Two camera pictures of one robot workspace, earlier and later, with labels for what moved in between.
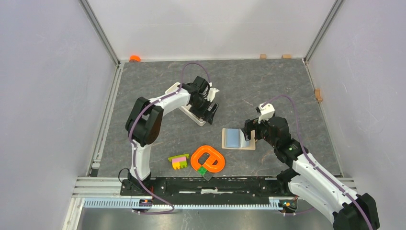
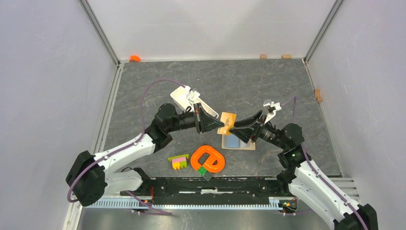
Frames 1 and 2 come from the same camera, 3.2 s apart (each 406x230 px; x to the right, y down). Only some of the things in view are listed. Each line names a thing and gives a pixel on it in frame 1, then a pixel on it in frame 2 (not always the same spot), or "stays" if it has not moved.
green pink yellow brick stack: (179, 162) stays
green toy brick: (202, 170) stays
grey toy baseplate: (208, 175) stays
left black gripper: (205, 114) to (204, 122)
